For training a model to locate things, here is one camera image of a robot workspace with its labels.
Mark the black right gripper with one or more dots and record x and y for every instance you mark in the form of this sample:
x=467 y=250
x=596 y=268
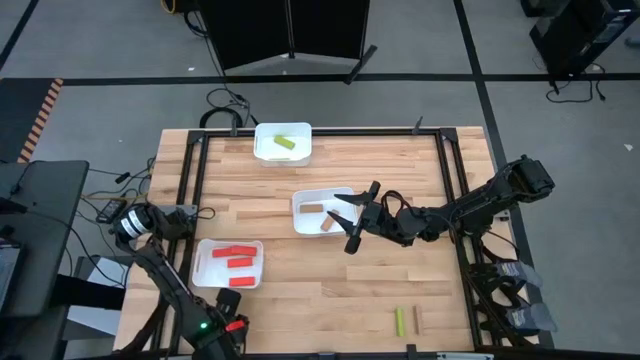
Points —
x=377 y=222

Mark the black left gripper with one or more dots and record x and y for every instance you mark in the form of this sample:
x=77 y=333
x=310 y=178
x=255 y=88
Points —
x=229 y=320

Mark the brown wooden block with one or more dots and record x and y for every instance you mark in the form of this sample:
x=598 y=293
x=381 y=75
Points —
x=311 y=208
x=330 y=220
x=418 y=320

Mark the red wooden block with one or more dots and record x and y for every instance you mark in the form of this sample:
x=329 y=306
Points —
x=240 y=262
x=242 y=281
x=222 y=252
x=243 y=250

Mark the green wooden block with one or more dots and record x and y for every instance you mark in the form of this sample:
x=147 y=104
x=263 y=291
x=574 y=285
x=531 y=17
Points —
x=400 y=321
x=284 y=142

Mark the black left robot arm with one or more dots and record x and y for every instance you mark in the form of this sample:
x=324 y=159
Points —
x=165 y=280

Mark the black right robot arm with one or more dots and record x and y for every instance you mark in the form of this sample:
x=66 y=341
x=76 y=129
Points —
x=475 y=205

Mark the white plastic storage bin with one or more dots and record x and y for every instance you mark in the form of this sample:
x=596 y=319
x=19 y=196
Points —
x=300 y=150
x=312 y=225
x=210 y=272

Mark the black power adapter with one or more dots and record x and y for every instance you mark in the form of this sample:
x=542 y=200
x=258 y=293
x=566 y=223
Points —
x=111 y=211

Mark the black side desk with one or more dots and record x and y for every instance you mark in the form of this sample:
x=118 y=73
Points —
x=45 y=210

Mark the black folding partition screen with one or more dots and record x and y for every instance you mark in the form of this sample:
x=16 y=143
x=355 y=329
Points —
x=250 y=30

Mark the dark laptop screen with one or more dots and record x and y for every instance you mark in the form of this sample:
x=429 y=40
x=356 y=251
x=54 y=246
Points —
x=7 y=275

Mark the black equipment cabinet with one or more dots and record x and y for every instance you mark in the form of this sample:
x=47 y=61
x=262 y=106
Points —
x=575 y=30

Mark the black aluminium table frame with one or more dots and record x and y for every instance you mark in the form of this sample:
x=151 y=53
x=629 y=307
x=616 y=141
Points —
x=350 y=132

